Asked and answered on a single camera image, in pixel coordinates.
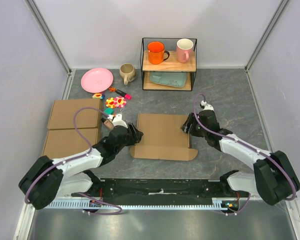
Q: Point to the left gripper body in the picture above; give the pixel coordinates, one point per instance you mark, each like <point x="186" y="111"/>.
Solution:
<point x="132" y="138"/>

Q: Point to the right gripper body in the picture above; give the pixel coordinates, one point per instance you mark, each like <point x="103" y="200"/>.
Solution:
<point x="194" y="130"/>

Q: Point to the brown cardboard box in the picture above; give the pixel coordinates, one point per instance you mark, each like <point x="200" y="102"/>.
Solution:
<point x="163" y="138"/>

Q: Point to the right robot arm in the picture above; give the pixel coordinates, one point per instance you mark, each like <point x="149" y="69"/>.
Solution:
<point x="273" y="177"/>

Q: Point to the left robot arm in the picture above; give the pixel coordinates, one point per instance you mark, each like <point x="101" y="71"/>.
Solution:
<point x="43" y="180"/>

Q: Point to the folded flat cardboard box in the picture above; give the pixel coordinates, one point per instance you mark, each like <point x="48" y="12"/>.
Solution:
<point x="62" y="139"/>

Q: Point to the teal block toy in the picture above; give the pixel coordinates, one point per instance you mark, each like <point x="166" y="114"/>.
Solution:
<point x="109" y="111"/>

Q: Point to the pink petal smiley toy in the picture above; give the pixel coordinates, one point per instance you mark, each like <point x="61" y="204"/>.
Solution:
<point x="120" y="102"/>

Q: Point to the pink highlighter marker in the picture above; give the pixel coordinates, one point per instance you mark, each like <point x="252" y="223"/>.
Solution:
<point x="123" y="94"/>

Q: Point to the sunflower toy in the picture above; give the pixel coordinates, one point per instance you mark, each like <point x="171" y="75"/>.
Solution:
<point x="110" y="103"/>

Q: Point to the green ceramic tray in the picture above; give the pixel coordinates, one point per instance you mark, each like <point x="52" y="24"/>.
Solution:
<point x="172" y="79"/>

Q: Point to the small orange flower toy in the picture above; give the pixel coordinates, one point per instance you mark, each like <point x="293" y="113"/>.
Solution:
<point x="112" y="89"/>

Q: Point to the yellow red smiley toy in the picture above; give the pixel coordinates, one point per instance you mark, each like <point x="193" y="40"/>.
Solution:
<point x="99" y="95"/>

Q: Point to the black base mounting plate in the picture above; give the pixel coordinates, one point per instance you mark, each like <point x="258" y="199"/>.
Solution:
<point x="115" y="187"/>

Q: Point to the beige ceramic mug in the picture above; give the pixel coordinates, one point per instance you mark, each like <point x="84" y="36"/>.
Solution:
<point x="128" y="73"/>

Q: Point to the pink plastic plate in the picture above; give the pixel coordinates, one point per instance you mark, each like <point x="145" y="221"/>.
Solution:
<point x="97" y="80"/>

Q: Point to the pink ceramic mug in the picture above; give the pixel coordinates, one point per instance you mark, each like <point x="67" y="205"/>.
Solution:
<point x="184" y="49"/>

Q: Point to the orange enamel mug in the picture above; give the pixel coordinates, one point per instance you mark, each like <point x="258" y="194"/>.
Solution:
<point x="157" y="53"/>

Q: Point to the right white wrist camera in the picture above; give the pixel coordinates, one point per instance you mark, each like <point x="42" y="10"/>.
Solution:
<point x="206" y="106"/>

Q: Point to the black wire shelf rack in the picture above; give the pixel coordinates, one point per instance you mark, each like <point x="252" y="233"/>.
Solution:
<point x="171" y="65"/>

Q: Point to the grey slotted cable duct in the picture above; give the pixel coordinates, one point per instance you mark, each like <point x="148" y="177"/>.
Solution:
<point x="87" y="204"/>

